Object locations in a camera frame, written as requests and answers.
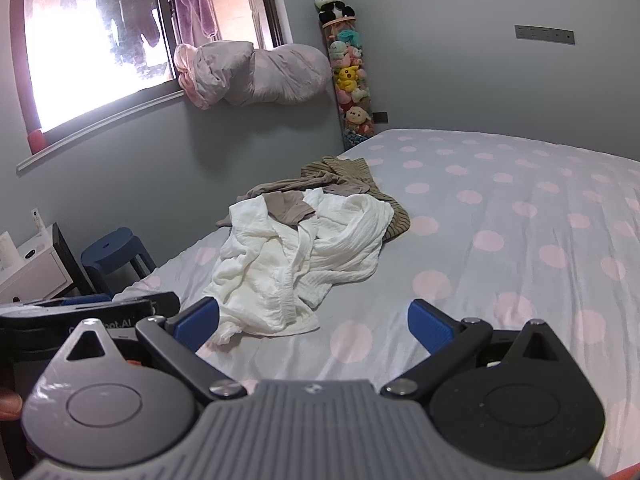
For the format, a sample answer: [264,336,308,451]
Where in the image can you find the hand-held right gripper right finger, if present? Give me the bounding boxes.
[379,298,577,402]

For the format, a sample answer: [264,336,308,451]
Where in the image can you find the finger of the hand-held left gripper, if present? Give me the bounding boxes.
[59,291,182,318]

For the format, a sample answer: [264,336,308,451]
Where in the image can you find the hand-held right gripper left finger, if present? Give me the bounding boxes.
[47,296,247,403]

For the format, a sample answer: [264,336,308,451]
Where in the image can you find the white crinkled garment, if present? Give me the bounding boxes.
[202,189,396,347]

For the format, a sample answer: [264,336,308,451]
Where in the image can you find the beige t-shirt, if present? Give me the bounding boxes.
[245,175,372,226]

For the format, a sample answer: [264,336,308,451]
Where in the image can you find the dark hanging clothes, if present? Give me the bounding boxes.
[86,0,162,50]

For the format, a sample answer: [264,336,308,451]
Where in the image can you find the person's left hand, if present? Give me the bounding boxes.
[0,391,24,421]

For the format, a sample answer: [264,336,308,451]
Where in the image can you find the white nightstand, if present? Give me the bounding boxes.
[0,222,96,305]

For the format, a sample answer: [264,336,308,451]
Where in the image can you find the blue stool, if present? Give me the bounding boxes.
[80,227,159,292]

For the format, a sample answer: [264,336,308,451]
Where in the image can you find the bed with pink-dotted sheet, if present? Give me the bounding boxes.
[115,127,640,480]

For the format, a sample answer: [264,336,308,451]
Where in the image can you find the red foam tube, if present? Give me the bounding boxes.
[10,0,47,155]

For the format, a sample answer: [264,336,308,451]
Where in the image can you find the window sill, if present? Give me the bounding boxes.
[15,87,187,177]

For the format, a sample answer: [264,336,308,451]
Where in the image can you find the olive striped garment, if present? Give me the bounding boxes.
[245,156,412,244]

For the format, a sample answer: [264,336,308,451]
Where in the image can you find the window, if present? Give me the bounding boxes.
[10,0,297,161]

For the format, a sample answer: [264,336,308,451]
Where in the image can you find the person's orange ribbed clothing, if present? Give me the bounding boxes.
[597,464,640,480]

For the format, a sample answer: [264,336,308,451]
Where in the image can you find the clear tube of plush toys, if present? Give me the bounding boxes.
[320,17,377,151]

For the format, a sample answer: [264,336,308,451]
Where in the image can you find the rolled pale pink duvet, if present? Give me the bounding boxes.
[173,40,334,110]

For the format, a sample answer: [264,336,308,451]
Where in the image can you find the purple hanging towel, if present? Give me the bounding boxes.
[171,0,221,44]

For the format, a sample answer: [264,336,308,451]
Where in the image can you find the panda plush toy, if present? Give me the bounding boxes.
[313,0,356,25]

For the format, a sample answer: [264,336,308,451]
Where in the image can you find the grey wall switch panel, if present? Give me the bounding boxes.
[514,24,576,45]

